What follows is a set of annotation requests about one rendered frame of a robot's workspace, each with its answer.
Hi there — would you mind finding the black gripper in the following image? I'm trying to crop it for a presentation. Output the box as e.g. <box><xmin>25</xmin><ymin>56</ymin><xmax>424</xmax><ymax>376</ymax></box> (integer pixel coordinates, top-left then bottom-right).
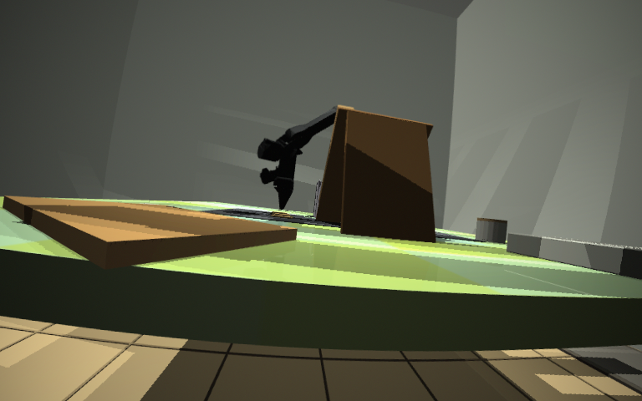
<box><xmin>273</xmin><ymin>163</ymin><xmax>295</xmax><ymax>210</ymax></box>

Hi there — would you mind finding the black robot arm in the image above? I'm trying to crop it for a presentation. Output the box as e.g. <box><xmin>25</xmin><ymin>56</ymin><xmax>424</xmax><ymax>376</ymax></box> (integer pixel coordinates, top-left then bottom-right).
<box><xmin>257</xmin><ymin>106</ymin><xmax>338</xmax><ymax>184</ymax></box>

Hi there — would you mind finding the tan flat board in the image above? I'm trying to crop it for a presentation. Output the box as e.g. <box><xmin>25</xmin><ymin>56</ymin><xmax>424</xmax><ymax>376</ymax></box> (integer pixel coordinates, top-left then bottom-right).
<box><xmin>3</xmin><ymin>195</ymin><xmax>298</xmax><ymax>270</ymax></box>

